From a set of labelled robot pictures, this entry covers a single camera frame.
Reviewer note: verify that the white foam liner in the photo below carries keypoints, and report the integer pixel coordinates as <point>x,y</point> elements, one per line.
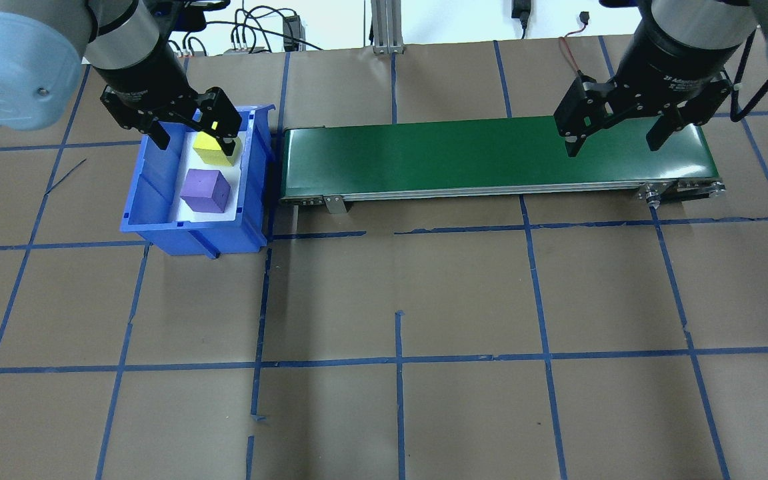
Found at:
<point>184,156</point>

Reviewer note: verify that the purple foam cube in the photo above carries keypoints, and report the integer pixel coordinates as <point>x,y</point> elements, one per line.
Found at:
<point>204,190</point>

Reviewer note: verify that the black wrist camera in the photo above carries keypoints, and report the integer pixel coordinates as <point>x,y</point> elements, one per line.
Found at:
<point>190,13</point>

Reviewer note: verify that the green belt conveyor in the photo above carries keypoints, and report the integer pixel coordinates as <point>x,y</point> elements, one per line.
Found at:
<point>457,156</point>

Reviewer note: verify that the blue plastic bin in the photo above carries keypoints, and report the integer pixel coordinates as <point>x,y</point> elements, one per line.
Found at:
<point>150,200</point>

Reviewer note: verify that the yellow foam cube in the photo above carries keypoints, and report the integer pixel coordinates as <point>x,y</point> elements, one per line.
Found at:
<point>210,152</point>

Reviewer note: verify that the grey power strip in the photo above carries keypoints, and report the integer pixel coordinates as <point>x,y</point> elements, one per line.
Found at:
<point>247,50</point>

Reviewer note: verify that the aluminium frame post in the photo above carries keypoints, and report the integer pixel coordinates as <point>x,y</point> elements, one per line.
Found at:
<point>387,26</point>

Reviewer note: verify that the black hanging plug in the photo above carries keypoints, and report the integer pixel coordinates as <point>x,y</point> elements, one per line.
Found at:
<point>521,10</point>

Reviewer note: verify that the black power adapter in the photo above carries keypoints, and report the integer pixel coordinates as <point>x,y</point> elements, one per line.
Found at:
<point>291,32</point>

